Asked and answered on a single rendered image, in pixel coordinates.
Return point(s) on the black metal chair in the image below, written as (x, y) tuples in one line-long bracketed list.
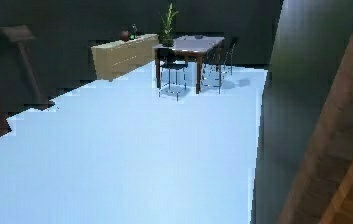
[(172, 65), (225, 56)]

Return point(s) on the brown dining table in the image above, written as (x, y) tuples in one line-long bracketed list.
[(194, 45)]

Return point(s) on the beige chest of drawers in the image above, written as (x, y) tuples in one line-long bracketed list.
[(120, 58)]

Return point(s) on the small dark dish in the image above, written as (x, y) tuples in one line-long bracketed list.
[(198, 36)]

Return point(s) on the green house plant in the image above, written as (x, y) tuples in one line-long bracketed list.
[(167, 26)]

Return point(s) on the small green bottle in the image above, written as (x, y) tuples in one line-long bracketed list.
[(133, 32)]

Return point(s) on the dark red round vase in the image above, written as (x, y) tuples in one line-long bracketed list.
[(125, 35)]

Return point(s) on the brown wooden door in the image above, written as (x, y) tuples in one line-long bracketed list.
[(337, 133)]

